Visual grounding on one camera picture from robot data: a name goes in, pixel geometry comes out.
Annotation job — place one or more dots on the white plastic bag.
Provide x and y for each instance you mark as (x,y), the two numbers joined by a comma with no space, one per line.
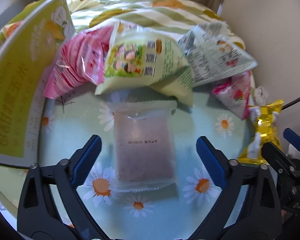
(260,95)

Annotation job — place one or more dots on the green cartoon snack packet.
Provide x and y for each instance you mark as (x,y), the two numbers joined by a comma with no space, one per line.
(130,57)

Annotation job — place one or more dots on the translucent cake packet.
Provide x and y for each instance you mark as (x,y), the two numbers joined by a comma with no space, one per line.
(142,142)

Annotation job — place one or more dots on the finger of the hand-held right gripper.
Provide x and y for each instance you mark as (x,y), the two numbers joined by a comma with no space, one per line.
(275,153)
(293,138)

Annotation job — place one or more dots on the grey white snack packet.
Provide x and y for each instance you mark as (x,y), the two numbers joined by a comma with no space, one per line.
(210,55)

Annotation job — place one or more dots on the pink striped snack packet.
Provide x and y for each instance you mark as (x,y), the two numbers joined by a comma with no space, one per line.
(75,62)

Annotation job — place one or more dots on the striped floral duvet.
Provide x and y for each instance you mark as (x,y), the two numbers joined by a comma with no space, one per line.
(145,12)

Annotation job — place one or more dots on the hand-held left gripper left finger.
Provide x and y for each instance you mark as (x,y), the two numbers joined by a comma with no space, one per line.
(87,157)

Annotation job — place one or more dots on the yellow snack packet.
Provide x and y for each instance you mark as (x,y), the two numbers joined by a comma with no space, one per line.
(262,130)

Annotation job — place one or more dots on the green cardboard box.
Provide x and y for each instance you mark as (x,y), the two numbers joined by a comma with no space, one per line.
(15,92)

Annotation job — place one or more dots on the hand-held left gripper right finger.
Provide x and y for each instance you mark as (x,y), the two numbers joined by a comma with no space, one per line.
(210,157)

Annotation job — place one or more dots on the pink strawberry snack packet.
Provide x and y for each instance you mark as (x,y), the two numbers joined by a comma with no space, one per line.
(236,95)

